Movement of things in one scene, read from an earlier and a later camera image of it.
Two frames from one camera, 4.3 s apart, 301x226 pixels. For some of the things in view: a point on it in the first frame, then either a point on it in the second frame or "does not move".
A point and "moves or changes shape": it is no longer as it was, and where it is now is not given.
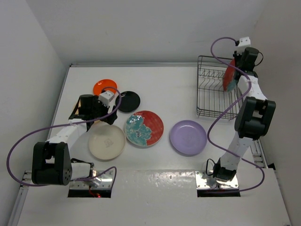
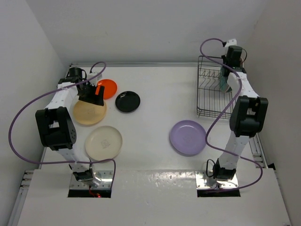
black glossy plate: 130,101 does not move
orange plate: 106,84 does not move
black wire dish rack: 212,101 does not move
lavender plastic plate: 188,137 does not move
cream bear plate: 106,141 moves or changes shape
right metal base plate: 205,180 does not move
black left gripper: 96,101 to 94,98
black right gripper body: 238,58 to 225,59
